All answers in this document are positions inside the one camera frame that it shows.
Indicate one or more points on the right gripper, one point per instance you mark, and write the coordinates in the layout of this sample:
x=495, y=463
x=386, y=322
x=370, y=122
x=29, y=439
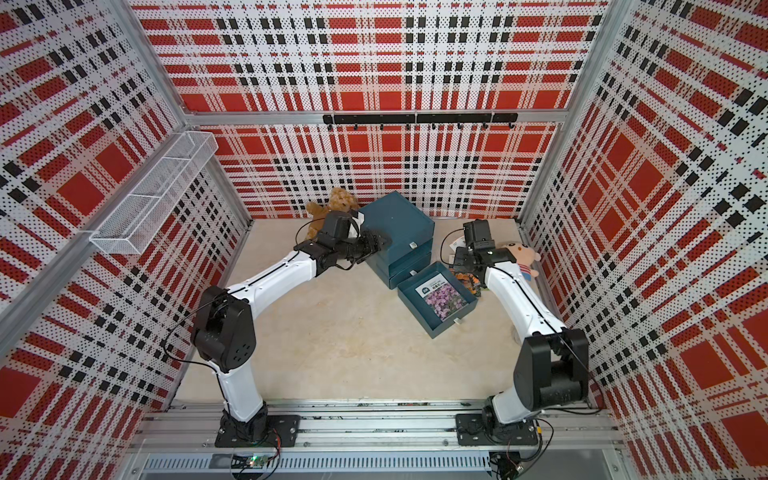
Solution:
x=458, y=260

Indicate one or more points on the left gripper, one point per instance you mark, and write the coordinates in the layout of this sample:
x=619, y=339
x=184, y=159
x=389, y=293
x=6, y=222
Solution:
x=369, y=248

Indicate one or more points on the orange marigold seed bag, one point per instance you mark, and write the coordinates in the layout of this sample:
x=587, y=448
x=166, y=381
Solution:
x=470, y=282

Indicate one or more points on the purple flower seed bag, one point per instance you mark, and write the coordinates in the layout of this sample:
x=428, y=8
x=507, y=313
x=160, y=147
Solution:
x=441, y=296

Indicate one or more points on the teal bottom drawer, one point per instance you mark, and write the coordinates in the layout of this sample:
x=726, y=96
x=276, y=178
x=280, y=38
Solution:
x=421, y=312

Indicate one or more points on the teal drawer cabinet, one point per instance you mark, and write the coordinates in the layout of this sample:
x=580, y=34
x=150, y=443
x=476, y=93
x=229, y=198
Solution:
x=408, y=238

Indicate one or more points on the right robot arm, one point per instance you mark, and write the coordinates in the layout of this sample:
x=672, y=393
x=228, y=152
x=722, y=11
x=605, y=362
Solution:
x=552, y=368

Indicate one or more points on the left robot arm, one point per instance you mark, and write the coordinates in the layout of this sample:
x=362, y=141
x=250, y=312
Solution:
x=224, y=328

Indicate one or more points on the brown teddy bear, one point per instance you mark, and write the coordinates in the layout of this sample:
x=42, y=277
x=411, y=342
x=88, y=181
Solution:
x=340, y=200

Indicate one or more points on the pink pig plush doll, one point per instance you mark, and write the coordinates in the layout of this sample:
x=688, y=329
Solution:
x=525, y=257

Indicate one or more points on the green circuit board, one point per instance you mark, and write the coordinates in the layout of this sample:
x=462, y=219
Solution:
x=239, y=462

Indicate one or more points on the black hook rail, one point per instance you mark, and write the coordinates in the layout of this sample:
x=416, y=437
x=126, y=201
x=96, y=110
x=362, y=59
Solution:
x=357, y=120

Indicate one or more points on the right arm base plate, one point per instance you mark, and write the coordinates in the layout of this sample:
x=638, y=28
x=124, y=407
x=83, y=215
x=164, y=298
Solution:
x=483, y=430

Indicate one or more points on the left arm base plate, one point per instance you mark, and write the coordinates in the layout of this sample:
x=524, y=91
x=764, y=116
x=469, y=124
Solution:
x=262, y=430

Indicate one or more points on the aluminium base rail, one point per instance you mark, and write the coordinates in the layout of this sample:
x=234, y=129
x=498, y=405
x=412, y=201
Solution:
x=377, y=439

